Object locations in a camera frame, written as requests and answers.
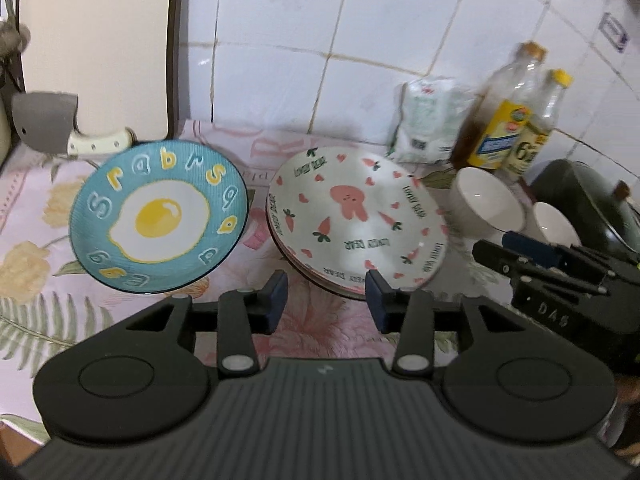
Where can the large yellow label oil bottle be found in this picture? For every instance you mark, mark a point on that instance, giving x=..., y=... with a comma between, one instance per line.
x=495, y=135

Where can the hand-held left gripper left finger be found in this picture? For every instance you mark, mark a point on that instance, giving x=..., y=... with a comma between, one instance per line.
x=277, y=301

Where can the hanging metal spoon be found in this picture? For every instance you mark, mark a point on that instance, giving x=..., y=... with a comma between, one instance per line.
x=12, y=37

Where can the white rabbit carrot plate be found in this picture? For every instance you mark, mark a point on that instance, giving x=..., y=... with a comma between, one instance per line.
x=350, y=200
x=327, y=286

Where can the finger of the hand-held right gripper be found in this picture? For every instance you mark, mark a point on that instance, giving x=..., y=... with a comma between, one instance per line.
x=505, y=262
x=532, y=251

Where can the dark green pot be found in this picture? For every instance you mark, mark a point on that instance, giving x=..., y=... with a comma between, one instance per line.
x=585, y=190

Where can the white plastic salt bag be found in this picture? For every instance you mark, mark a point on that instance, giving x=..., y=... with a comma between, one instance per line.
x=425, y=120

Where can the beige cutting board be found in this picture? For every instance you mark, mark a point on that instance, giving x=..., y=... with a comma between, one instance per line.
x=100, y=35

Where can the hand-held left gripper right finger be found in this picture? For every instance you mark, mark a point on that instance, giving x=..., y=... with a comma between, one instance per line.
x=377, y=301

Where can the white ribbed bowl black rim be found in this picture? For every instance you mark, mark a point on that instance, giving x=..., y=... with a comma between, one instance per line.
x=480, y=200
x=552, y=222

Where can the blue fried egg plate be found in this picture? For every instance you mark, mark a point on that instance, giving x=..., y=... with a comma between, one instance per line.
x=160, y=215

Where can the small clear vinegar bottle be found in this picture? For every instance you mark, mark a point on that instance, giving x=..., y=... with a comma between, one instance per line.
x=530, y=145

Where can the purple wall sticker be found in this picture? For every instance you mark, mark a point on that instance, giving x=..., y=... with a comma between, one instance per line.
x=614, y=32

